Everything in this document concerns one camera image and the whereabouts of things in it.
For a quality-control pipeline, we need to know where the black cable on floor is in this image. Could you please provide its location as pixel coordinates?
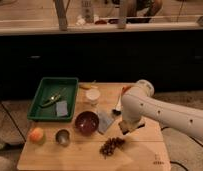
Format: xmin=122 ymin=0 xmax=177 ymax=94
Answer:
xmin=160 ymin=125 xmax=190 ymax=171

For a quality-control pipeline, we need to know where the white brush with black bristles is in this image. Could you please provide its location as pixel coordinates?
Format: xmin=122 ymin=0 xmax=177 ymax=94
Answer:
xmin=112 ymin=97 xmax=121 ymax=116

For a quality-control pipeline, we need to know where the green utensil in tray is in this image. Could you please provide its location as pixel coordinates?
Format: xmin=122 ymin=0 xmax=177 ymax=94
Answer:
xmin=41 ymin=88 xmax=65 ymax=108

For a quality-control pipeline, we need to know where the blue sponge in tray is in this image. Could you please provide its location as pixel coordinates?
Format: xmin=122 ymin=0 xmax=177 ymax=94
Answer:
xmin=56 ymin=101 xmax=68 ymax=117

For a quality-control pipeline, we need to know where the wooden board table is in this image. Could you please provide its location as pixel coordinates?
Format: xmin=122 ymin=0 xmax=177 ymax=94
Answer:
xmin=16 ymin=82 xmax=172 ymax=171

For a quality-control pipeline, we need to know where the green plastic tray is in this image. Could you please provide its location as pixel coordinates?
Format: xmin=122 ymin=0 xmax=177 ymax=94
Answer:
xmin=27 ymin=77 xmax=79 ymax=122

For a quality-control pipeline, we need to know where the small metal cup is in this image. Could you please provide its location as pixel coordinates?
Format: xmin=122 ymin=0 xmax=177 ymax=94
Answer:
xmin=55 ymin=129 xmax=70 ymax=146

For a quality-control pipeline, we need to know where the white cup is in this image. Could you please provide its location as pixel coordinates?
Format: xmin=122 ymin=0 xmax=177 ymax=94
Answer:
xmin=85 ymin=89 xmax=101 ymax=105

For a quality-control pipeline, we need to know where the purple bowl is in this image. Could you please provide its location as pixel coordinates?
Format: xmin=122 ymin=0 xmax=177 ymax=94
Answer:
xmin=75 ymin=111 xmax=99 ymax=136

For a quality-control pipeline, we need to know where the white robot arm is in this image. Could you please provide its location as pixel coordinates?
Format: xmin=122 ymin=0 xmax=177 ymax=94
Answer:
xmin=119 ymin=80 xmax=203 ymax=141

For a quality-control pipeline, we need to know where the orange peach fruit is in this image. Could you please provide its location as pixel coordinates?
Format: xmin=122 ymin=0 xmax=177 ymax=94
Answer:
xmin=29 ymin=127 xmax=45 ymax=144

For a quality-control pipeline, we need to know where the orange bowl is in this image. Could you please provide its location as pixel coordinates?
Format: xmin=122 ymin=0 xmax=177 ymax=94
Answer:
xmin=121 ymin=85 xmax=132 ymax=95

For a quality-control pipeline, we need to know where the grey blue cloth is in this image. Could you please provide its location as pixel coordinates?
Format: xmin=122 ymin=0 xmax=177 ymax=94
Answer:
xmin=96 ymin=109 xmax=115 ymax=134

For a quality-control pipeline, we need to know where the black cable at left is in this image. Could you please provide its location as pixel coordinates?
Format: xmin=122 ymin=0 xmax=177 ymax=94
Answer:
xmin=0 ymin=94 xmax=27 ymax=141

